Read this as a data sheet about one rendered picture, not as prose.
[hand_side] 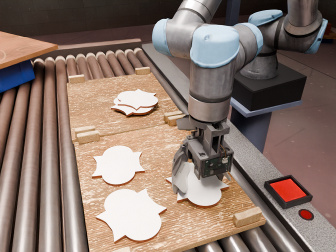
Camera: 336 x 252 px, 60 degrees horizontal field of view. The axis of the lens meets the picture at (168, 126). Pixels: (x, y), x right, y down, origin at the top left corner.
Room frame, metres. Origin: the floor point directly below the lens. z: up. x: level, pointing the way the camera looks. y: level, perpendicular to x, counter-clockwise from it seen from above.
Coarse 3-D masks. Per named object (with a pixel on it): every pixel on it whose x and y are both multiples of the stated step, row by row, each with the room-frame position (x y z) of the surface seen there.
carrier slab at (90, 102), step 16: (96, 80) 1.08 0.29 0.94; (112, 80) 1.08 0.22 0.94; (128, 80) 1.08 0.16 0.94; (144, 80) 1.08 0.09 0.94; (80, 96) 0.94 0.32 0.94; (96, 96) 0.94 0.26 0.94; (112, 96) 0.94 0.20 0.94; (160, 96) 0.94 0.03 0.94; (80, 112) 0.83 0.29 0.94; (96, 112) 0.83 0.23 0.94; (112, 112) 0.83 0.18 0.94; (160, 112) 0.83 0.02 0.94; (96, 128) 0.73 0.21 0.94; (112, 128) 0.73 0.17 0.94; (128, 128) 0.73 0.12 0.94
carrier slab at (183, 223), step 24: (96, 144) 0.65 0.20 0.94; (120, 144) 0.65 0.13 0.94; (144, 144) 0.65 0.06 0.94; (168, 144) 0.65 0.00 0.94; (144, 168) 0.55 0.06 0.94; (168, 168) 0.55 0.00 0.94; (96, 192) 0.47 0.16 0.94; (168, 192) 0.47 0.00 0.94; (240, 192) 0.47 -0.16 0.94; (168, 216) 0.40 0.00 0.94; (192, 216) 0.40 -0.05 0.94; (216, 216) 0.40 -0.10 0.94; (96, 240) 0.35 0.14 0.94; (120, 240) 0.35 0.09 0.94; (168, 240) 0.35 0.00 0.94; (192, 240) 0.35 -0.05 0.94
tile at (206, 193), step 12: (192, 168) 0.54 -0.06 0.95; (168, 180) 0.50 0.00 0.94; (192, 180) 0.50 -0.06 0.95; (204, 180) 0.50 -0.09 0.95; (216, 180) 0.50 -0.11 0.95; (180, 192) 0.46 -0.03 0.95; (192, 192) 0.46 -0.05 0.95; (204, 192) 0.46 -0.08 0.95; (216, 192) 0.46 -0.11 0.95; (192, 204) 0.43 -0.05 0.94; (204, 204) 0.42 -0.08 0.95
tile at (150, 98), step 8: (120, 96) 0.89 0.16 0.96; (128, 96) 0.89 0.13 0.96; (136, 96) 0.89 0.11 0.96; (144, 96) 0.89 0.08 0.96; (152, 96) 0.89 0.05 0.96; (120, 104) 0.84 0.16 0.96; (128, 104) 0.83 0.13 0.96; (136, 104) 0.83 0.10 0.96; (144, 104) 0.83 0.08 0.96; (152, 104) 0.83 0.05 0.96
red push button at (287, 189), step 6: (282, 180) 0.52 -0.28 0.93; (288, 180) 0.52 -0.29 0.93; (276, 186) 0.49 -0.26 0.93; (282, 186) 0.49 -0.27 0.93; (288, 186) 0.49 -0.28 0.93; (294, 186) 0.49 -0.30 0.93; (282, 192) 0.48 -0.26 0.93; (288, 192) 0.48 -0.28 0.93; (294, 192) 0.48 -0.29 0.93; (300, 192) 0.48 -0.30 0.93; (282, 198) 0.46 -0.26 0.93; (288, 198) 0.46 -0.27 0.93; (294, 198) 0.46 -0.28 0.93
